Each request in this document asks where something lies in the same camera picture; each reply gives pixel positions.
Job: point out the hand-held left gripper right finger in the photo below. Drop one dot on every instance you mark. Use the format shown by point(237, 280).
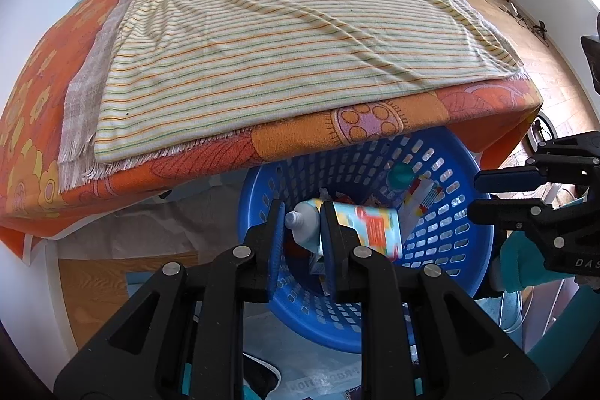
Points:
point(327, 250)

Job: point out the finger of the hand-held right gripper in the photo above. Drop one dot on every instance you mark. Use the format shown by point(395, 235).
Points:
point(506, 212)
point(506, 180)

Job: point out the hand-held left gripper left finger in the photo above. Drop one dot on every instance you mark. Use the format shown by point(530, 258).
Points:
point(278, 240)

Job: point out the colourful tube with white cap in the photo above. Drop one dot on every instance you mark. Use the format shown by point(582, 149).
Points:
point(370, 226)

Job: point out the blue plastic laundry basket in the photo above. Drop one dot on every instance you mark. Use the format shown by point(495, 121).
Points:
point(304, 325)

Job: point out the red wrapper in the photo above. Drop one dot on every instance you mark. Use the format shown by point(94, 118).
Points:
point(346, 198)

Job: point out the white paper scrap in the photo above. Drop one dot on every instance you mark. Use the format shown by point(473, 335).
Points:
point(324, 194)

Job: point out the person's teal clothing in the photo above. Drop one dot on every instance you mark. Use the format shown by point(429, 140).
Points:
point(572, 329)

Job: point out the white packet with coloured stripes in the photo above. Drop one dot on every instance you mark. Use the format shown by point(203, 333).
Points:
point(419, 198)

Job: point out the teal ball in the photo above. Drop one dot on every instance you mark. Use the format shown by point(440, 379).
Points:
point(401, 176)

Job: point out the white printed plastic sheet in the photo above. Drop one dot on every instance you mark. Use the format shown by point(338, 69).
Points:
point(304, 376)

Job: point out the grey cloth under bed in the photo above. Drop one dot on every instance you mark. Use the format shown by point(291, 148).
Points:
point(140, 231)

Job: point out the black and white shoe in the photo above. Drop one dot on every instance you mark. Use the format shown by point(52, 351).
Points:
point(260, 379)

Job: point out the dark speaker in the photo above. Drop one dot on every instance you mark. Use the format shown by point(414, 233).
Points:
point(593, 53)

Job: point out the striped cream towel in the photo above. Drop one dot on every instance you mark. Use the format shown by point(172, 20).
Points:
point(281, 30)

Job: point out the beige fringed cloth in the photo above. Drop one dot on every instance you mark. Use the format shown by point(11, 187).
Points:
point(89, 76)

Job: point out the orange patterned blanket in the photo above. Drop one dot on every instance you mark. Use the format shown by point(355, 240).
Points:
point(47, 100)

